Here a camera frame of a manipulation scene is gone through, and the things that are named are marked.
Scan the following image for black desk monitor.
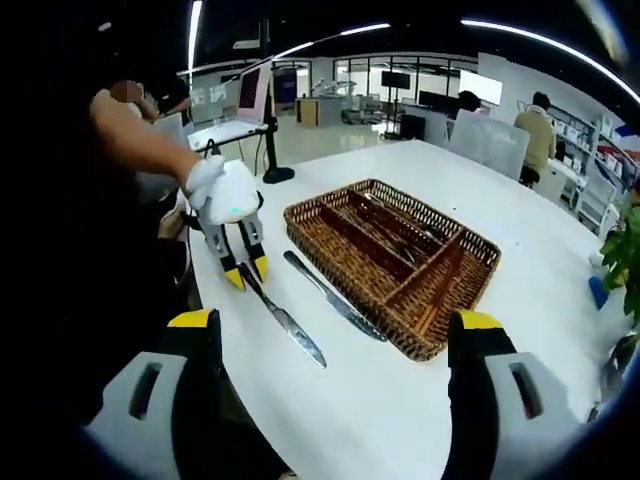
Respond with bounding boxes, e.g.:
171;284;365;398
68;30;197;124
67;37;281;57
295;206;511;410
418;90;461;109

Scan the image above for brown wicker utensil storage tray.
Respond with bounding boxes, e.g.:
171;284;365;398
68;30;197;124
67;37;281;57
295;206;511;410
283;178;503;362

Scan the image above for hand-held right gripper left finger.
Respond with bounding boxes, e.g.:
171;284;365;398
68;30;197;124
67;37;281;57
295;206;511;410
82;308;224;480

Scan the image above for blue cloth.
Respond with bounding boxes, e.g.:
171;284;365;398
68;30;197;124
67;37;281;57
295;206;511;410
588;276;610;310

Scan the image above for curved ceiling light strip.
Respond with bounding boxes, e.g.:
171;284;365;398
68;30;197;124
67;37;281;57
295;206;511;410
459;18;640;99
272;22;391;59
188;0;204;71

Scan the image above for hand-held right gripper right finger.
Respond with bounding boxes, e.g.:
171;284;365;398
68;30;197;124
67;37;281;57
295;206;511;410
446;309;591;480

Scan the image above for wooden cabinet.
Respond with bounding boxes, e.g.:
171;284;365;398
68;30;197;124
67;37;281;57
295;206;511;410
294;96;321;126

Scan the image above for steel table knife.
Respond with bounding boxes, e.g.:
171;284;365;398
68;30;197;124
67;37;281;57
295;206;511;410
238;262;329;370
283;249;389;344

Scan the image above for black laptop stand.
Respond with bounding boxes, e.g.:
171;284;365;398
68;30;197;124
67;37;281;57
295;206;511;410
187;17;296;185

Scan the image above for green potted plant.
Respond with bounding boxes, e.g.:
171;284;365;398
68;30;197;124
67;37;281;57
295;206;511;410
599;192;640;331

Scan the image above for white shelving unit with boxes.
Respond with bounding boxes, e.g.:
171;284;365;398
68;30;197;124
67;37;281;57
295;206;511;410
549;107;640;211

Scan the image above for white frosted desk partition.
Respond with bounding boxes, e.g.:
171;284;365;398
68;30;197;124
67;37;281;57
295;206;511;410
446;109;531;181

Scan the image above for person's black shirt torso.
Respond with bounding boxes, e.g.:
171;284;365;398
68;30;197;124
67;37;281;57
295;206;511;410
0;0;201;451

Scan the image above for white wall screen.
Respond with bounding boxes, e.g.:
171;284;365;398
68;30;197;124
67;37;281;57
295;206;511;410
458;69;504;106

